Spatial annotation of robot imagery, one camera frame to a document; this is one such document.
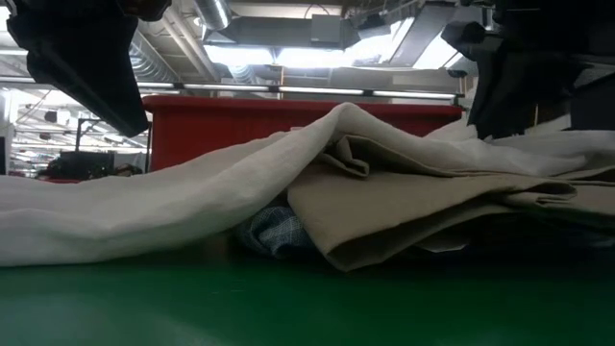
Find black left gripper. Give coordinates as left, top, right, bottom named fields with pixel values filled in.
left=5, top=0, right=173, bottom=139

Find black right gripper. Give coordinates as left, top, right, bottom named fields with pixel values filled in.
left=440, top=0, right=615, bottom=141

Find large white shirt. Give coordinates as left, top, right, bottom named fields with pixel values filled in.
left=0, top=101, right=615, bottom=269

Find beige trousers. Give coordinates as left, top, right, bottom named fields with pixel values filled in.
left=286, top=133, right=615, bottom=274

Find blue striped garment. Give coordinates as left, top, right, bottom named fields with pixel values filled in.
left=234, top=200, right=319, bottom=260

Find red plastic laundry bin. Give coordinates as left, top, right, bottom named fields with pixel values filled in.
left=142, top=94, right=465, bottom=173

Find grey ceiling box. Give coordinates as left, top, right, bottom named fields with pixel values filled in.
left=309, top=12, right=346, bottom=50

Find hanging strip light bar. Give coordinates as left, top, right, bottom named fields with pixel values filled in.
left=0, top=76, right=463, bottom=101

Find green table mat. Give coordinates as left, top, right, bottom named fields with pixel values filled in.
left=0, top=247, right=615, bottom=346

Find silver ventilation duct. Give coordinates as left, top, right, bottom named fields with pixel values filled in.
left=193, top=0, right=233, bottom=32

